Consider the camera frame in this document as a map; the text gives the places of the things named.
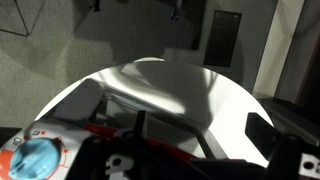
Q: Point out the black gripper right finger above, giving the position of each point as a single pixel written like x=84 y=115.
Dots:
x=289 y=156

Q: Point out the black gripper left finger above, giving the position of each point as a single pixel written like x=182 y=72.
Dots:
x=112 y=154

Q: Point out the white toy stove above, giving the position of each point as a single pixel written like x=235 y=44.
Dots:
x=92 y=102

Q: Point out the blue timer knob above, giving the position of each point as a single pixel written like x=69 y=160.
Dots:
x=36 y=159

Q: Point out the black floor panel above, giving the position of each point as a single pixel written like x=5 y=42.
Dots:
x=222 y=38

